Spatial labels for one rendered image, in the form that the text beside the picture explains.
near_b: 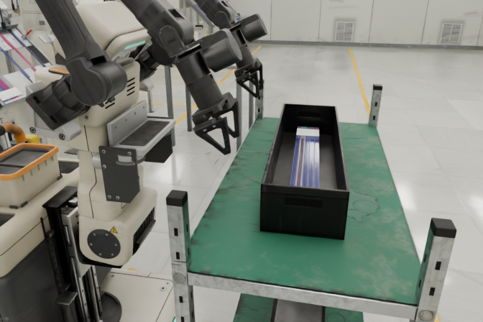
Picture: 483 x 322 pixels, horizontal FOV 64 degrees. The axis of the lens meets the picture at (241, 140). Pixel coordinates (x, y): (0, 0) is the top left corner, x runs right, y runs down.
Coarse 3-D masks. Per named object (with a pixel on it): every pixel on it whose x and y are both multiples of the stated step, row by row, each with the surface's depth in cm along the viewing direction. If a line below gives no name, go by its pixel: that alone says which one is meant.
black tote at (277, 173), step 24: (288, 120) 130; (312, 120) 129; (336, 120) 113; (288, 144) 122; (336, 144) 107; (288, 168) 106; (336, 168) 101; (264, 192) 78; (288, 192) 77; (312, 192) 76; (336, 192) 75; (264, 216) 80; (288, 216) 79; (312, 216) 78; (336, 216) 77
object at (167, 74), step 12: (168, 72) 342; (168, 84) 346; (252, 84) 367; (168, 96) 350; (240, 96) 331; (252, 96) 371; (168, 108) 355; (240, 108) 335; (252, 108) 376; (240, 120) 339; (252, 120) 380; (240, 132) 343; (240, 144) 347
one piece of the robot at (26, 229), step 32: (0, 128) 126; (64, 160) 147; (64, 192) 126; (0, 224) 108; (32, 224) 114; (0, 256) 103; (32, 256) 116; (64, 256) 125; (0, 288) 105; (32, 288) 116; (64, 288) 128; (96, 288) 142; (0, 320) 110; (32, 320) 117; (64, 320) 132; (96, 320) 142
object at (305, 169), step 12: (300, 132) 122; (312, 132) 122; (300, 144) 113; (312, 144) 113; (300, 156) 106; (312, 156) 106; (300, 168) 99; (312, 168) 99; (300, 180) 92; (312, 180) 92
